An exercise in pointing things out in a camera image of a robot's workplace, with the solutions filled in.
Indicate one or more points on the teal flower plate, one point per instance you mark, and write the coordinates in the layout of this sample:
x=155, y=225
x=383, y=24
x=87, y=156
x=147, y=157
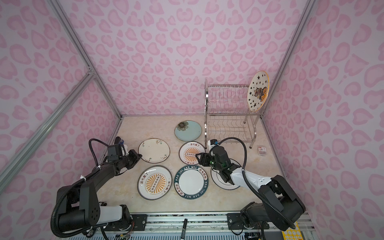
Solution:
x=188, y=131

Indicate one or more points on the cat and stars plate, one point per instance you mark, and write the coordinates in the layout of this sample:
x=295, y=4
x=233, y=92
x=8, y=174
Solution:
x=258, y=91

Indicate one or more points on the small pink white box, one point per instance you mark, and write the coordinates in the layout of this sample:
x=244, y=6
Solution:
x=262, y=150

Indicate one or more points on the cream plate with red berries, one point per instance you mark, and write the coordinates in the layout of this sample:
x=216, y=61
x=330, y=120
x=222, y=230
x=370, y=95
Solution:
x=154, y=151

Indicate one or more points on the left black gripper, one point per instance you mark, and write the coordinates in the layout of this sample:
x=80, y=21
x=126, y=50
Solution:
x=136, y=156

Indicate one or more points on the black marker pen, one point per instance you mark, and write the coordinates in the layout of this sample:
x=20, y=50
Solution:
x=183, y=234

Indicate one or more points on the large orange sunburst plate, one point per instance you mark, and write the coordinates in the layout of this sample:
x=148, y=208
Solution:
x=154, y=183

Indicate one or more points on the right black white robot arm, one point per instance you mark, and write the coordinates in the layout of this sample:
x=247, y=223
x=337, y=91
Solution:
x=280, y=204

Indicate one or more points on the small orange sunburst plate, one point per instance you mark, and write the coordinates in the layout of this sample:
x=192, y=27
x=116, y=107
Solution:
x=188, y=151

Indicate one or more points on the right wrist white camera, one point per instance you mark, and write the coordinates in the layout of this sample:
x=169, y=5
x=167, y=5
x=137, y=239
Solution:
x=212, y=143

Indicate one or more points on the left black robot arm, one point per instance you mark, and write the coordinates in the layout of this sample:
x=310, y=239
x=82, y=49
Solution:
x=78, y=210

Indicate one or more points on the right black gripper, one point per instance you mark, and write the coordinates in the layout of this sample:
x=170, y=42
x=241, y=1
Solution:
x=204, y=158

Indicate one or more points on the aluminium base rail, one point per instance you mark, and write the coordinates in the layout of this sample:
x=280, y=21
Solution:
x=199, y=226

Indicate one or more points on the chrome two-tier dish rack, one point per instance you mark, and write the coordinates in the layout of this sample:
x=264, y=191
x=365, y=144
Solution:
x=228, y=115

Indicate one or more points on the dark green rimmed plate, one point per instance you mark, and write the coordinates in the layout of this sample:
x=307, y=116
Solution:
x=191, y=182

